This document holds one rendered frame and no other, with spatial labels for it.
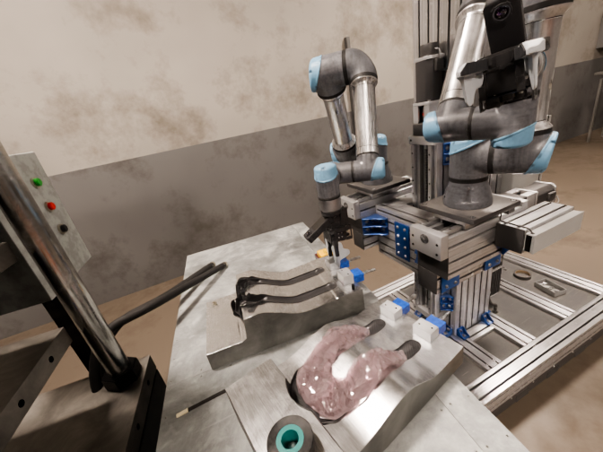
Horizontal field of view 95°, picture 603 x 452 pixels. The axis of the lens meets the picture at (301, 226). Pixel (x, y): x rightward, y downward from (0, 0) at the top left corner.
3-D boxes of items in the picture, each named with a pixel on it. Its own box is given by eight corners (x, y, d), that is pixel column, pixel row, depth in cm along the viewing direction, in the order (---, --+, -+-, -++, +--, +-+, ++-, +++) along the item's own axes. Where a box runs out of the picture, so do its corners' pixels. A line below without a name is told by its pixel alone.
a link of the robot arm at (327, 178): (338, 160, 92) (334, 166, 84) (342, 191, 96) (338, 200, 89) (316, 163, 94) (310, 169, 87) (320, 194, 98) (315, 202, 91)
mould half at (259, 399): (380, 312, 89) (377, 284, 85) (462, 362, 68) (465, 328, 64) (238, 420, 65) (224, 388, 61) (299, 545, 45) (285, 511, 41)
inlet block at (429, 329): (441, 315, 80) (441, 299, 78) (458, 323, 76) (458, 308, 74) (413, 340, 74) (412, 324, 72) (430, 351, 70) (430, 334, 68)
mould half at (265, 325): (333, 273, 114) (328, 244, 109) (365, 310, 91) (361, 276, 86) (211, 315, 103) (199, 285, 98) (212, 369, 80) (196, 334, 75)
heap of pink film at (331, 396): (360, 323, 78) (357, 300, 75) (415, 361, 64) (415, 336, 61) (284, 379, 66) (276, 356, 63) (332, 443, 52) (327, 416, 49)
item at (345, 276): (371, 272, 99) (371, 259, 97) (380, 279, 94) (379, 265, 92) (338, 282, 96) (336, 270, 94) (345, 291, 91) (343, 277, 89)
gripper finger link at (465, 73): (465, 109, 39) (497, 97, 43) (460, 64, 37) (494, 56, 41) (443, 114, 42) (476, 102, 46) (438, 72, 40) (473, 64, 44)
